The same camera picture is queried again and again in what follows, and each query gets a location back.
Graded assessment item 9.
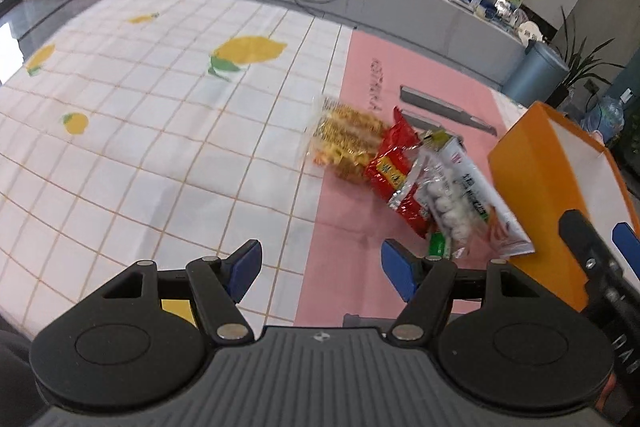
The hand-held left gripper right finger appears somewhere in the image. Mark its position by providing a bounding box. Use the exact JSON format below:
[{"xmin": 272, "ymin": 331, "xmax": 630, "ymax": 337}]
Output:
[{"xmin": 381, "ymin": 239, "xmax": 551, "ymax": 348}]

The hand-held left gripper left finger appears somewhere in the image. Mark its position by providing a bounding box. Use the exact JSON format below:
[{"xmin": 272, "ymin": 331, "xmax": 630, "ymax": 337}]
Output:
[{"xmin": 94, "ymin": 239, "xmax": 264, "ymax": 345}]

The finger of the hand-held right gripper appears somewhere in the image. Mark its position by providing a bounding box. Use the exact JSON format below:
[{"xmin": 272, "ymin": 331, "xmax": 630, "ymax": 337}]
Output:
[
  {"xmin": 560, "ymin": 209, "xmax": 618, "ymax": 283},
  {"xmin": 612, "ymin": 222, "xmax": 640, "ymax": 268}
]

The green snack packet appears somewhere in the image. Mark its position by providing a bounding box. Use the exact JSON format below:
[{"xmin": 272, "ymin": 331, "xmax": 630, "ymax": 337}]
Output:
[{"xmin": 427, "ymin": 231, "xmax": 454, "ymax": 259}]

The orange cardboard box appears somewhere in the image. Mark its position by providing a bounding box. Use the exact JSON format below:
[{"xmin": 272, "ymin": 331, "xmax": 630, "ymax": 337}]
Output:
[{"xmin": 487, "ymin": 102, "xmax": 640, "ymax": 313}]

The clear packet of white balls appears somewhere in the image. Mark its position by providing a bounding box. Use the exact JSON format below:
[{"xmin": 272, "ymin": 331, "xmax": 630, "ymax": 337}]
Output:
[{"xmin": 390, "ymin": 147, "xmax": 488, "ymax": 259}]

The red snack packet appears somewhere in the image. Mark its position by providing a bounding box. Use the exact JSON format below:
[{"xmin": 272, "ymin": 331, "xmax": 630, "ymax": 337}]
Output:
[{"xmin": 364, "ymin": 107, "xmax": 432, "ymax": 239}]

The white snack packet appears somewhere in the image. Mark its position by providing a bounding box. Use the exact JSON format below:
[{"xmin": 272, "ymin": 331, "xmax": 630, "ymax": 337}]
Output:
[{"xmin": 425, "ymin": 132, "xmax": 536, "ymax": 258}]

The clear golden nut snack packet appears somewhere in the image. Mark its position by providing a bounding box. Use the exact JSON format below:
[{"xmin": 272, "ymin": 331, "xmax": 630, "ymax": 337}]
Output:
[{"xmin": 309, "ymin": 96, "xmax": 392, "ymax": 184}]

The blue water jug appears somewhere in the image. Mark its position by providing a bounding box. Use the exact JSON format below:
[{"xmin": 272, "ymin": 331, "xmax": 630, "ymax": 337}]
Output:
[{"xmin": 582, "ymin": 94, "xmax": 626, "ymax": 144}]

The lemon print checked tablecloth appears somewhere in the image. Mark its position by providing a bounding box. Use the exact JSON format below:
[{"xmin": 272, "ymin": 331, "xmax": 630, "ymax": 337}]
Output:
[{"xmin": 0, "ymin": 0, "xmax": 526, "ymax": 328}]

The blue metal trash can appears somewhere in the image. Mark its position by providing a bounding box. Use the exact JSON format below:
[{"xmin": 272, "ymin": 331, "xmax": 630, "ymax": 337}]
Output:
[{"xmin": 502, "ymin": 39, "xmax": 571, "ymax": 106}]

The long-leaf potted plant black pot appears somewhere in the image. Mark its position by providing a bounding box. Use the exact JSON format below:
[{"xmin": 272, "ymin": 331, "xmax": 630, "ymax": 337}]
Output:
[{"xmin": 550, "ymin": 7, "xmax": 627, "ymax": 108}]

